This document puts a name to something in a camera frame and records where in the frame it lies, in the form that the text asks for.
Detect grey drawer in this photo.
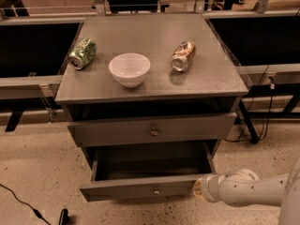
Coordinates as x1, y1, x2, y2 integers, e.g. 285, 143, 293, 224
67, 112, 236, 147
80, 141, 215, 202

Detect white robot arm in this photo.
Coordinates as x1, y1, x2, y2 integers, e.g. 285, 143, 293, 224
193, 157, 300, 225

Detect grey top drawer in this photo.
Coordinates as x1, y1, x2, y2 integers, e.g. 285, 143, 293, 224
67, 112, 236, 147

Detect grey wooden drawer cabinet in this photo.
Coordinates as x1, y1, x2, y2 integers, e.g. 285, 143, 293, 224
54, 13, 249, 171

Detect crushed orange soda can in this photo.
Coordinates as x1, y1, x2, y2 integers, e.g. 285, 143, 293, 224
171, 40, 196, 72

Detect white ceramic bowl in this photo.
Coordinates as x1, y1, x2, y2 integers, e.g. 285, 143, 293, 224
109, 53, 151, 88

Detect crushed green soda can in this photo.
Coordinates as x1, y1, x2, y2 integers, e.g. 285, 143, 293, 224
68, 37, 97, 70

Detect black cables by table leg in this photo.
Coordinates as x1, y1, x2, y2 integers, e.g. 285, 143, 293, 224
223, 65, 278, 143

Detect black floor cable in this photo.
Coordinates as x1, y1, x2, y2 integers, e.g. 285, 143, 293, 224
0, 183, 53, 225

